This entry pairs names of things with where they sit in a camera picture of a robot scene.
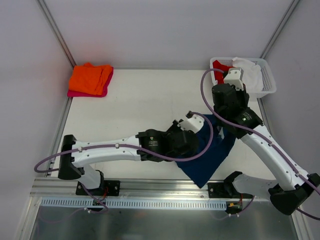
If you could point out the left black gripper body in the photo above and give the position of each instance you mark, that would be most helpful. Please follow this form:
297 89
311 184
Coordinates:
176 124

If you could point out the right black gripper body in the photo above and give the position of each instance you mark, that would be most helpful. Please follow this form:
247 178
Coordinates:
243 90

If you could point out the blue t shirt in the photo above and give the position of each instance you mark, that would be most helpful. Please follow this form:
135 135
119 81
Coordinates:
200 170

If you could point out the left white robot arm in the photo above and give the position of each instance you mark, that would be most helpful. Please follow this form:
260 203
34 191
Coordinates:
76 163

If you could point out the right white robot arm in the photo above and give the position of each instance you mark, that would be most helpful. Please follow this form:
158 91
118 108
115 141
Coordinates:
292 184

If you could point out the red t shirt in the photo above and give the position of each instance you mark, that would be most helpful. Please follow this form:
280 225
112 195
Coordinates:
219 76

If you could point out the white t shirt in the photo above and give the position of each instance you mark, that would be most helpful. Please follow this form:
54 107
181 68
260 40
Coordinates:
252 75

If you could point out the white plastic basket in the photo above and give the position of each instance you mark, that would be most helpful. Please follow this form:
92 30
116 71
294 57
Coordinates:
269 84

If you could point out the orange folded t shirt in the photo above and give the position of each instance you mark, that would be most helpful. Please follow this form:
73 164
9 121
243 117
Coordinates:
86 78

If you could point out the pink folded t shirt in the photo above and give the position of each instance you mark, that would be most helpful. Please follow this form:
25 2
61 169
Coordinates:
107 85

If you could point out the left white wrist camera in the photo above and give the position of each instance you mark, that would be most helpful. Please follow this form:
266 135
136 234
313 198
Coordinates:
192 122

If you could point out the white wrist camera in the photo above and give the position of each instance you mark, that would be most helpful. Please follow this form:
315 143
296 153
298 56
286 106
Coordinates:
234 78
192 122

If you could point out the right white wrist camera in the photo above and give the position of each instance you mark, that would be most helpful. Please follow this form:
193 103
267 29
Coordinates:
234 78

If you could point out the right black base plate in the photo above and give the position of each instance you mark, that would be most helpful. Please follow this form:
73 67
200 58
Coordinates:
226 191

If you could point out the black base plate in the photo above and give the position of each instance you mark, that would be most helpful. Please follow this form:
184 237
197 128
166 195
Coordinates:
226 191
112 187

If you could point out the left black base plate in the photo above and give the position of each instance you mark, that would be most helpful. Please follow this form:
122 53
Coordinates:
112 187

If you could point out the aluminium mounting rail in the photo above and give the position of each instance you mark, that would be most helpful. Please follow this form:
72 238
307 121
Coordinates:
159 189

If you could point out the white slotted cable duct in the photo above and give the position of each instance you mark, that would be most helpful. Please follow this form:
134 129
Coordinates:
131 203

